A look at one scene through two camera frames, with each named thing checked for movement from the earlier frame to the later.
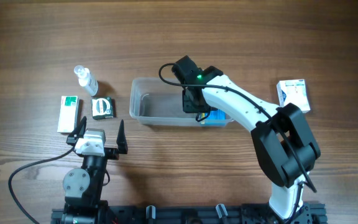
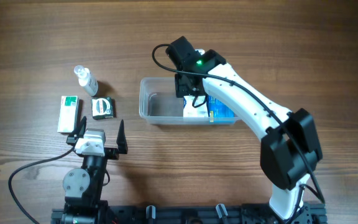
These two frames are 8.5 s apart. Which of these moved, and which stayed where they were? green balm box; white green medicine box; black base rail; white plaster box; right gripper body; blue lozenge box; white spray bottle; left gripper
Moved: blue lozenge box; right gripper body; white plaster box
Stayed: white spray bottle; white green medicine box; black base rail; green balm box; left gripper
